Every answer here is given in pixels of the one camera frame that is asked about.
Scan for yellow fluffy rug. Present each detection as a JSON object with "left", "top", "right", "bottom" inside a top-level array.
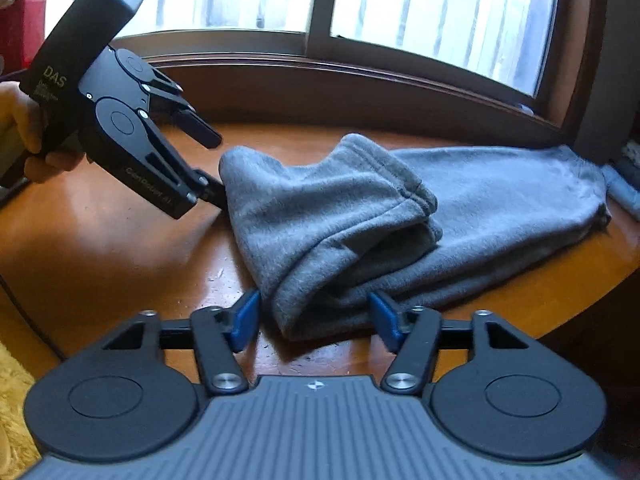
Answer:
[{"left": 0, "top": 342, "right": 61, "bottom": 480}]

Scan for red box with white lid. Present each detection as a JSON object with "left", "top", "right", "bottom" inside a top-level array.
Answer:
[{"left": 0, "top": 0, "right": 46, "bottom": 78}]

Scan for dark wooden window sill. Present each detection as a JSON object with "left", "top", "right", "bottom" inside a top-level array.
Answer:
[{"left": 107, "top": 30, "right": 576, "bottom": 148}]

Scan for light blue jeans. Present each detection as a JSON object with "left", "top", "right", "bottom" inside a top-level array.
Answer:
[{"left": 600, "top": 160, "right": 640, "bottom": 211}]

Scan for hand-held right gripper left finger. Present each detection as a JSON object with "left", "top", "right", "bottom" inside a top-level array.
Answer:
[{"left": 102, "top": 289, "right": 263, "bottom": 395}]

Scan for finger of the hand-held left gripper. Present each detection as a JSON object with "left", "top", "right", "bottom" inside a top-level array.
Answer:
[
  {"left": 142, "top": 67, "right": 223, "bottom": 150},
  {"left": 119, "top": 119, "right": 231, "bottom": 221}
]

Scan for sliding window with bars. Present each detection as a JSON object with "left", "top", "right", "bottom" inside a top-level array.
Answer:
[{"left": 10, "top": 0, "right": 568, "bottom": 128}]

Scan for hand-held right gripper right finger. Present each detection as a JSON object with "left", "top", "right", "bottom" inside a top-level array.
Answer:
[{"left": 367, "top": 291, "right": 531, "bottom": 395}]

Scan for person's left hand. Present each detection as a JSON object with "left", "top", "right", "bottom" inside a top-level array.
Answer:
[{"left": 0, "top": 81, "right": 95, "bottom": 184}]

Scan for grey fleece sweatpants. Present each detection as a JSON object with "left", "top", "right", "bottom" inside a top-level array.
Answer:
[{"left": 219, "top": 132, "right": 613, "bottom": 343}]

